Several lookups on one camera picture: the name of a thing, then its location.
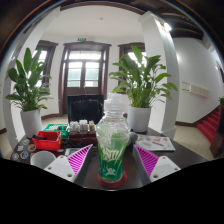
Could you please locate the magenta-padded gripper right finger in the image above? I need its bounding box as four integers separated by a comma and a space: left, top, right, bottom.
132, 144, 182, 187

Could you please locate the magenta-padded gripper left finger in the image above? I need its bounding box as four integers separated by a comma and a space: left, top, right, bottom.
44, 143, 96, 188

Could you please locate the clear green-labelled drink bottle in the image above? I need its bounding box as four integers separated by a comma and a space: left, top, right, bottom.
95, 92, 131, 184

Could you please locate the white ceramic mug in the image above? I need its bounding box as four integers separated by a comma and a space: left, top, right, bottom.
30, 150, 57, 170

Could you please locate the printed white booklet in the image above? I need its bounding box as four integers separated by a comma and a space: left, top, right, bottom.
135, 134, 176, 152

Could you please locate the red plastic basket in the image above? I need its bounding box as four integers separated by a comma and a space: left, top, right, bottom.
31, 130, 64, 152

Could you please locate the flat round red coaster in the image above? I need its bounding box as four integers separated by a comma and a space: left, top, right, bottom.
96, 170, 129, 190

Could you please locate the green flat box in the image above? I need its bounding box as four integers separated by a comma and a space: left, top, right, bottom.
42, 123, 70, 133

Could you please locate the dark tray of small jars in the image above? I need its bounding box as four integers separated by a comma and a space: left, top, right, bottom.
67, 119, 98, 145

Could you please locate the green plant in white pot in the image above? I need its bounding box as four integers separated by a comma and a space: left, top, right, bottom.
108, 44, 178, 133
4, 47, 53, 138

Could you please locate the black chair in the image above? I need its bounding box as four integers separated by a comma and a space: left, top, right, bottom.
66, 94, 105, 125

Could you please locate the red carpeted staircase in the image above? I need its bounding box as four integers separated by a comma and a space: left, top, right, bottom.
196, 106, 223, 143

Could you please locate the dark wooden double door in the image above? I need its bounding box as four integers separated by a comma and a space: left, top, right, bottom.
59, 41, 112, 115

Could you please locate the dark-framed window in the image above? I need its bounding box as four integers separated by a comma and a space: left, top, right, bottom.
117, 42, 146, 85
34, 40, 58, 85

